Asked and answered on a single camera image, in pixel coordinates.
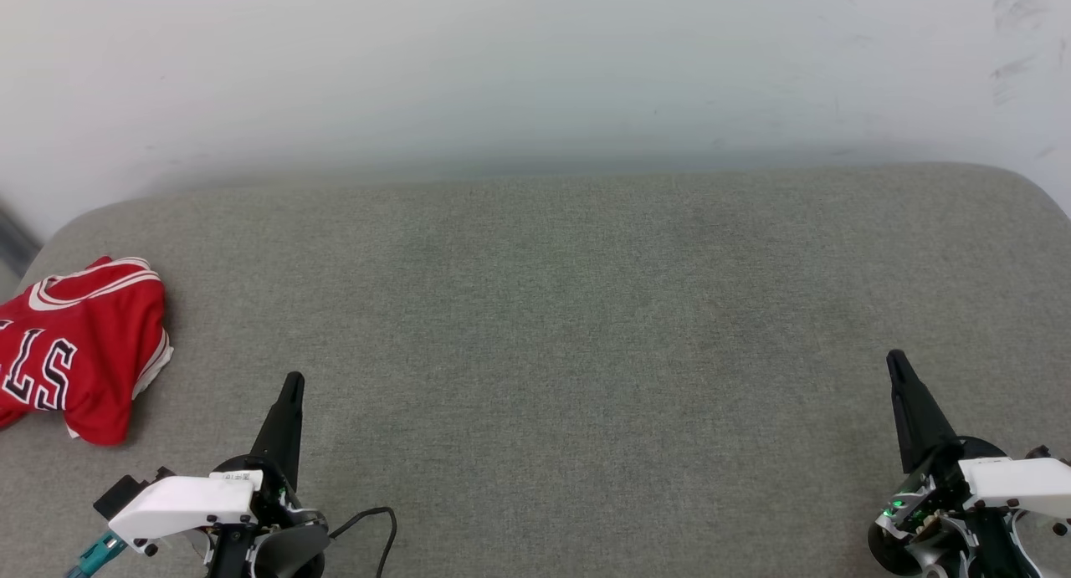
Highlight teal cable connector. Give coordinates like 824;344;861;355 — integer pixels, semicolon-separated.
65;531;128;578

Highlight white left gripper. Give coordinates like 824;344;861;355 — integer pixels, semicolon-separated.
107;372;329;578

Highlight red and white Bulls jersey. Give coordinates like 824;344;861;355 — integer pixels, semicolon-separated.
0;256;174;447

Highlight thin black looped cable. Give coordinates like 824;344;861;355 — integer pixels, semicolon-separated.
328;506;398;578

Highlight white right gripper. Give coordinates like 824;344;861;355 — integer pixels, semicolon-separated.
874;350;1071;578

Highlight grey fabric sofa seat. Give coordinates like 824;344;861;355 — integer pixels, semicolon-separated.
0;161;1071;578

